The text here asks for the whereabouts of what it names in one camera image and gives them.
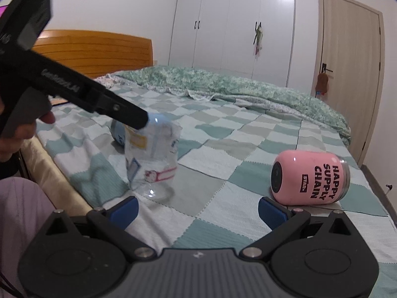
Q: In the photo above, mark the green floral quilt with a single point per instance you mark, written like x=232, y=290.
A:
x=232, y=90

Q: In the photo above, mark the wooden door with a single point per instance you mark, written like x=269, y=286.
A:
x=350, y=68

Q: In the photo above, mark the person's lavender pants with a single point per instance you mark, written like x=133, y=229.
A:
x=18, y=211

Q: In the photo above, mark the clear printed plastic cup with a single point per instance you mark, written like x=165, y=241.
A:
x=152, y=161

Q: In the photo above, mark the person's left hand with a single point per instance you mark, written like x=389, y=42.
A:
x=15, y=142

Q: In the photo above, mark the white wardrobe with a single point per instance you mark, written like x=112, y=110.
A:
x=226, y=37

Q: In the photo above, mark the brown plush toy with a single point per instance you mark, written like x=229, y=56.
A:
x=322, y=83

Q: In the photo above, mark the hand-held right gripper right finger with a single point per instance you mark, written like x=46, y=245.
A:
x=270, y=210

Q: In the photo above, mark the beige bed frame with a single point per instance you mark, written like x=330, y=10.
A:
x=46, y=167

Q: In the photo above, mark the pink floral pillow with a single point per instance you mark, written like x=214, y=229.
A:
x=107, y=80

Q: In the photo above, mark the pink cup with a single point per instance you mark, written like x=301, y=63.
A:
x=297, y=177

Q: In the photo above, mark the hanging wardrobe ornament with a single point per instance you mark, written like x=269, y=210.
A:
x=259, y=37

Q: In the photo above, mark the wooden bed headboard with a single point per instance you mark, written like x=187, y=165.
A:
x=93, y=52

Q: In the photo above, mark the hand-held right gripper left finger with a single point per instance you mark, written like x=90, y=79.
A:
x=127, y=208

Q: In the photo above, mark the checkered green white blanket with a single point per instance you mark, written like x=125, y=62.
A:
x=232, y=161

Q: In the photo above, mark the light blue cup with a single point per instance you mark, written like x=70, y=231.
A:
x=118, y=135

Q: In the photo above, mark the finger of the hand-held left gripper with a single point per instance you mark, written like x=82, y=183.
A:
x=127, y=111

